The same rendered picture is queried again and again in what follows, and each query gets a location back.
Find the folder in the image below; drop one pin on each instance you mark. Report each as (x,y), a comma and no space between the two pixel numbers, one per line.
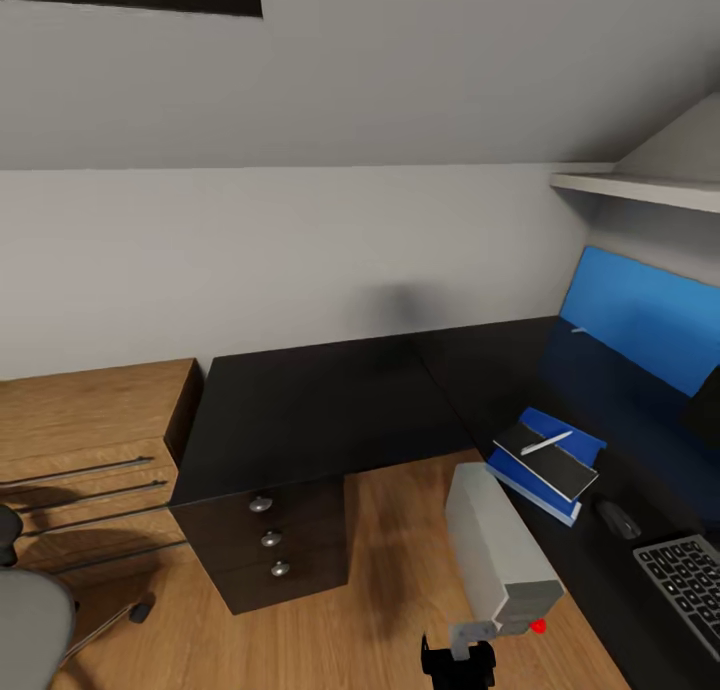
(587,448)

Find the notebook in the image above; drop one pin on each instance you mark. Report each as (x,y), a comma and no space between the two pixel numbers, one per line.
(557,468)

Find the mouse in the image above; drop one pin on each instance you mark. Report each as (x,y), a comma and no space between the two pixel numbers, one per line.
(615,519)

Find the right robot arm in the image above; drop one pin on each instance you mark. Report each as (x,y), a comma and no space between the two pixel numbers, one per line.
(468,663)

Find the swivel chair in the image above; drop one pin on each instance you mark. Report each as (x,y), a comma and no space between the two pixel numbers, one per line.
(37,617)

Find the keyboard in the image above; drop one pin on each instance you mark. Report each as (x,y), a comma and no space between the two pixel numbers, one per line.
(687,572)

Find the monitor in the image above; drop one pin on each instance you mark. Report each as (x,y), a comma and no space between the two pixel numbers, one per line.
(700,419)

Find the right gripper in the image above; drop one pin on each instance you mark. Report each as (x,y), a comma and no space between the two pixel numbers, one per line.
(448,674)

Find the pen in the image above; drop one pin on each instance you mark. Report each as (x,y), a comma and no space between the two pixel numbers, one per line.
(534,447)

